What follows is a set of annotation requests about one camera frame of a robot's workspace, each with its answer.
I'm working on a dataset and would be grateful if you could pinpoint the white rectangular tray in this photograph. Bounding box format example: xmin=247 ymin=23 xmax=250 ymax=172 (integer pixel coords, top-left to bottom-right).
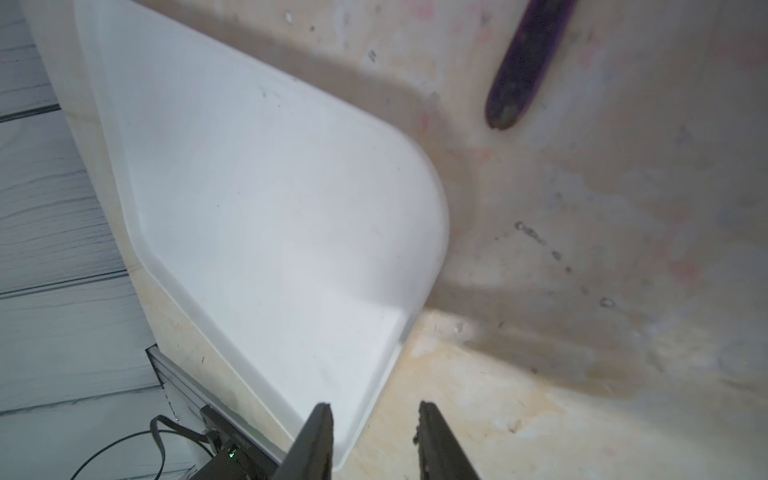
xmin=74 ymin=1 xmax=449 ymax=469

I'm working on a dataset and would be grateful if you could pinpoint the dark purple spoon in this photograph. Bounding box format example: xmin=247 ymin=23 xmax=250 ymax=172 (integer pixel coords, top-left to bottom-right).
xmin=484 ymin=0 xmax=577 ymax=131

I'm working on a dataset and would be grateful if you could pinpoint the aluminium front rail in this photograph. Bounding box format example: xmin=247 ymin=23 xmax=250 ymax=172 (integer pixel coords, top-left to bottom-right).
xmin=146 ymin=345 xmax=285 ymax=479

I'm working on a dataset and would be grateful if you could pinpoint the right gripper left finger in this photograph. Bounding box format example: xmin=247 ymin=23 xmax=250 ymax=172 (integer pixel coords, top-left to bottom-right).
xmin=272 ymin=403 xmax=334 ymax=480

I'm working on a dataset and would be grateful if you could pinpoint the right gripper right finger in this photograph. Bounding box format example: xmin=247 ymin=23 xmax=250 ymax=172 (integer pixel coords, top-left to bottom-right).
xmin=413 ymin=401 xmax=479 ymax=480

